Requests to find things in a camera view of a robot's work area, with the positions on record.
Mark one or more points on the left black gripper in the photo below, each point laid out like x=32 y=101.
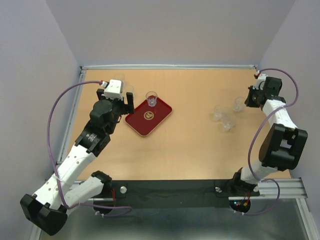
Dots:
x=126 y=109

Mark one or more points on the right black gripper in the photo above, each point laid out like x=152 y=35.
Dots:
x=248 y=101

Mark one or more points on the clear faceted glass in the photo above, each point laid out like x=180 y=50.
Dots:
x=239 y=104
x=151 y=98

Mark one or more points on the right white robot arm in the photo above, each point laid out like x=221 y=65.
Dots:
x=283 y=145

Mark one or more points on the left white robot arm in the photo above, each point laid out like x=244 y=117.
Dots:
x=49 y=207

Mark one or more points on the red rectangular serving tray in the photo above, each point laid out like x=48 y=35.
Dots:
x=146 y=119

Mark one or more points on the clear glass left middle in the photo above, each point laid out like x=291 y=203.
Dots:
x=128 y=88

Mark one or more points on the clear glass back left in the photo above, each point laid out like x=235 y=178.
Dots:
x=119 y=76

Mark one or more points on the clear glass right lower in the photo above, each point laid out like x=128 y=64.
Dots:
x=227 y=123

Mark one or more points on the clear glass right upper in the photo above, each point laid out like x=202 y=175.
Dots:
x=219 y=112

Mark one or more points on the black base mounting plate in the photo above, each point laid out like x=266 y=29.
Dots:
x=160 y=194

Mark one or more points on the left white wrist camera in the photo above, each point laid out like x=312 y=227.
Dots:
x=112 y=89

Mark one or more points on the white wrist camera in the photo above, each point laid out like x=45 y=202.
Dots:
x=260 y=80
x=112 y=89

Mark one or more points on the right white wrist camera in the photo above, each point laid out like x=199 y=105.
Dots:
x=260 y=80

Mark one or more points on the aluminium table frame rail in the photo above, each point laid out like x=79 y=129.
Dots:
x=167 y=66

